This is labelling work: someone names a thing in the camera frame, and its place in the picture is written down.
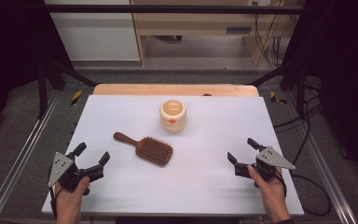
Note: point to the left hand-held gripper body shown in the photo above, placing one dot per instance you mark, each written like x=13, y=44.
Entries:
x=71, y=174

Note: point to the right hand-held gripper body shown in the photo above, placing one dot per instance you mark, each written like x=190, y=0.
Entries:
x=270, y=158

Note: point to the brown wooden hairbrush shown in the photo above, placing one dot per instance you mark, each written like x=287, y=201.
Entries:
x=154, y=151

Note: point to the cream ceramic cup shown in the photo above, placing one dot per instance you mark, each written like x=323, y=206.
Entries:
x=172, y=126

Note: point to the person's left hand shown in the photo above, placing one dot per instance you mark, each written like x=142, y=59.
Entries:
x=70, y=202

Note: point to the person's right hand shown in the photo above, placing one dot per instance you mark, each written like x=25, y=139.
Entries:
x=273, y=196

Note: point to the yellow black hazard tape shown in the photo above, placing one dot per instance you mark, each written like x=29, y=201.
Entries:
x=275, y=98
x=76, y=97

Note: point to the white table board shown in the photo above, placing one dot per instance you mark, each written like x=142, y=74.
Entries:
x=183, y=186

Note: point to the light wooden table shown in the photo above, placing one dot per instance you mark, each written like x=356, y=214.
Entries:
x=155, y=89

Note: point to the white cabinet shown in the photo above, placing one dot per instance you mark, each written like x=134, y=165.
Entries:
x=96, y=34

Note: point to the dark curtain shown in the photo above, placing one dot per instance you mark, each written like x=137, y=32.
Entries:
x=348, y=62
x=9, y=46

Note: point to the light wooden desk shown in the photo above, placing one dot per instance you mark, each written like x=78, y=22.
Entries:
x=192, y=23

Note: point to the aluminium frame rail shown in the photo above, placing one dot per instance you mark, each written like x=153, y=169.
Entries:
x=18, y=155
x=329, y=183

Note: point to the black frame strut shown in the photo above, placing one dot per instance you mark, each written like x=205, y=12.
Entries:
x=300, y=90
x=42, y=93

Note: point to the black horizontal frame bar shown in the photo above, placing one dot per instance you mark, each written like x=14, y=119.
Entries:
x=167, y=8

